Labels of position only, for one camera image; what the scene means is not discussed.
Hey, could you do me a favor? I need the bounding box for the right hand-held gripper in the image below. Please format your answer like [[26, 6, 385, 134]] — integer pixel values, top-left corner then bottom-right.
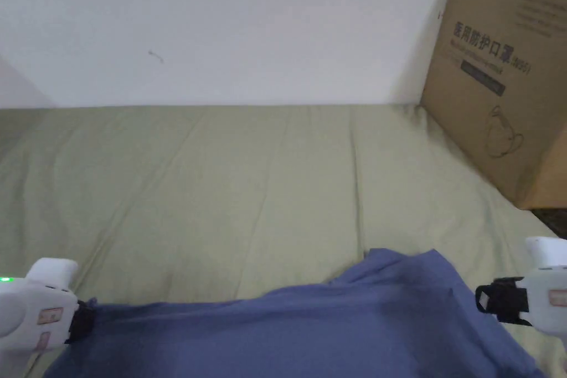
[[475, 236, 567, 341]]

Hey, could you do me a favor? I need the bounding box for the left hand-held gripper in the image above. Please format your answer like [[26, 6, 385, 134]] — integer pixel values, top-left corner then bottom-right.
[[0, 258, 95, 352]]

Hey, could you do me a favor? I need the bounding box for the blue shirt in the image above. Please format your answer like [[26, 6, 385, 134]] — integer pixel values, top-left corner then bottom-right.
[[43, 248, 548, 378]]

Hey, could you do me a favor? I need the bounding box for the bed with pale green sheet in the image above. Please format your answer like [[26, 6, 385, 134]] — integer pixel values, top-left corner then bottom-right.
[[0, 103, 567, 378]]

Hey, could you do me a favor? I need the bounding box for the brown printed cardboard carton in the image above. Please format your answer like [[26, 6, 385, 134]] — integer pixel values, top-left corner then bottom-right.
[[420, 0, 567, 210]]

